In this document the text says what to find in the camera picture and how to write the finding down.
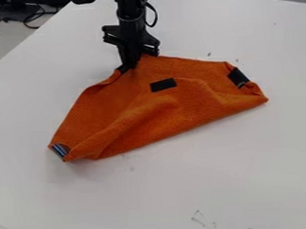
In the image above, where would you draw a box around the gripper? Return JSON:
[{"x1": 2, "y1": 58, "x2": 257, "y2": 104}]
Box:
[{"x1": 99, "y1": 16, "x2": 164, "y2": 76}]

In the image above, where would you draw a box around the orange cloth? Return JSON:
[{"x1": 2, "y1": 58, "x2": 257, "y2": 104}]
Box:
[{"x1": 41, "y1": 46, "x2": 274, "y2": 165}]

